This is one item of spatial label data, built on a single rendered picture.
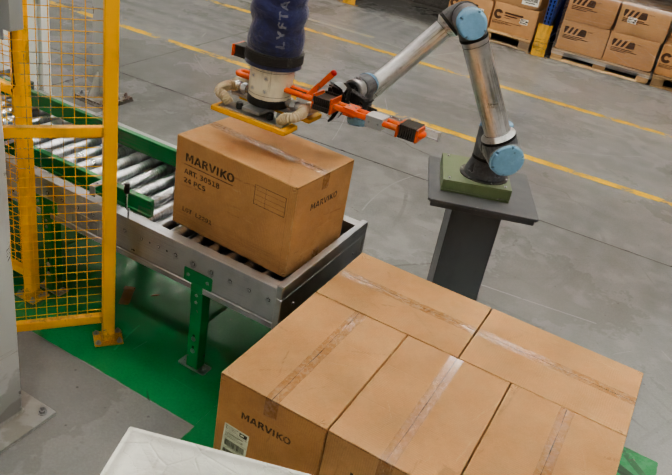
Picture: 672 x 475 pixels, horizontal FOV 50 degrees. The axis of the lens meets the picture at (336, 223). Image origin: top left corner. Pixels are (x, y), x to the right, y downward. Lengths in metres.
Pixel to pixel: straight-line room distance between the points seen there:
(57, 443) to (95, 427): 0.15
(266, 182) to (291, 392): 0.82
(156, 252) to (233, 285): 0.39
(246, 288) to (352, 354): 0.52
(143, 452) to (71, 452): 1.42
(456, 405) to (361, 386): 0.32
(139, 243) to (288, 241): 0.67
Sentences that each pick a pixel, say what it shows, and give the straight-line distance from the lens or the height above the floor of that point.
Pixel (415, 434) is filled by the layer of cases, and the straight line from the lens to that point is 2.30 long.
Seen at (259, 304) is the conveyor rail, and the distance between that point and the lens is 2.78.
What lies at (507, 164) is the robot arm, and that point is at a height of 0.98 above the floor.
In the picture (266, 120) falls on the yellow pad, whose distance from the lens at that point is 2.76.
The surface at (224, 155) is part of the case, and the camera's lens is 2.81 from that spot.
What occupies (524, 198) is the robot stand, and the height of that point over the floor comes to 0.75.
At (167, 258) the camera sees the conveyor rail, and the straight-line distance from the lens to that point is 2.99.
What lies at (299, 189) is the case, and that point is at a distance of 2.64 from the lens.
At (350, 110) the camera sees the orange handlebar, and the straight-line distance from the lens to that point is 2.66.
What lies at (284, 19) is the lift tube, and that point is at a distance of 2.67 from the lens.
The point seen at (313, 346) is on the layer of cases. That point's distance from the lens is 2.52.
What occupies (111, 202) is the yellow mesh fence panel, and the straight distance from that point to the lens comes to 2.95.
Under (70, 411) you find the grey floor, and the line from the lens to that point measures 3.04.
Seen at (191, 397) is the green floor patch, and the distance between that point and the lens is 3.08.
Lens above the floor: 2.11
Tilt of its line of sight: 29 degrees down
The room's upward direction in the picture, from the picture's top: 10 degrees clockwise
